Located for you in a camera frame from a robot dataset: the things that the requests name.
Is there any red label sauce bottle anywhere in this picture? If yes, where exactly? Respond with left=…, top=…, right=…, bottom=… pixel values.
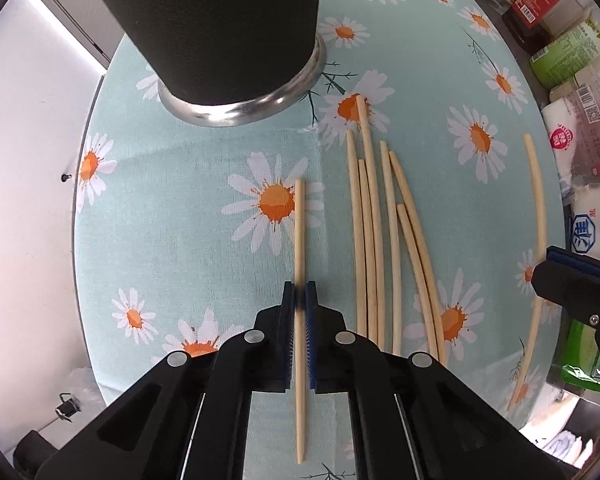
left=503, top=0, right=586, bottom=55

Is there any blue white salt bag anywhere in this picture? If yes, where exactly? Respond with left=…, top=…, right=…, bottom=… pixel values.
left=569, top=186, right=600, bottom=260

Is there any clear pink sugar bag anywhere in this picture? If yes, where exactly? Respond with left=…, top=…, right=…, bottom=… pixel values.
left=542, top=55, right=600, bottom=197

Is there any green label bottle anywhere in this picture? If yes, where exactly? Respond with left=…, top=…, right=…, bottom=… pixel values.
left=530, top=20, right=600, bottom=90

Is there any wooden chopstick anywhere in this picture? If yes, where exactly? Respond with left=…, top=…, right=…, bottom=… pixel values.
left=346, top=130, right=367, bottom=336
left=358, top=159, right=378, bottom=344
left=356, top=93, right=386, bottom=350
left=396, top=204, right=438, bottom=358
left=294, top=179, right=308, bottom=465
left=379, top=141, right=402, bottom=356
left=389, top=151, right=448, bottom=366
left=507, top=133, right=547, bottom=412

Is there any daisy print teal tablecloth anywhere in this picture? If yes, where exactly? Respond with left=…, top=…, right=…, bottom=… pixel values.
left=72, top=0, right=567, bottom=480

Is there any green snack bag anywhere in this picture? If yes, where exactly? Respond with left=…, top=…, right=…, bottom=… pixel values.
left=557, top=321, right=600, bottom=392

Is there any black binder clip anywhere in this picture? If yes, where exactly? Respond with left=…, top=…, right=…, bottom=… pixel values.
left=55, top=392, right=81, bottom=422

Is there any black metal utensil cup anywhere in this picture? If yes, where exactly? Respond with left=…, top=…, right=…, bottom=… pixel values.
left=102, top=0, right=326, bottom=128

